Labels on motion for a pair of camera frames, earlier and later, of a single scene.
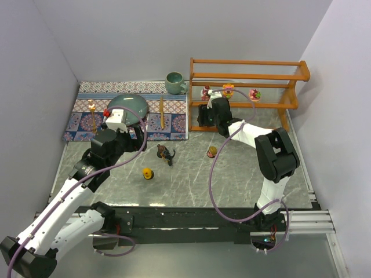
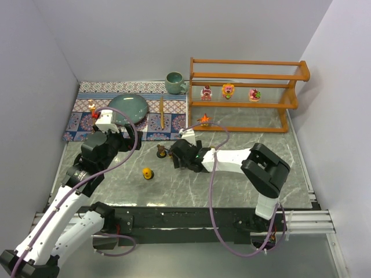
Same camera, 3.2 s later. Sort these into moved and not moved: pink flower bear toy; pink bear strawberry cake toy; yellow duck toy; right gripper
Moved: right gripper
Not moved: pink bear strawberry cake toy; pink flower bear toy; yellow duck toy
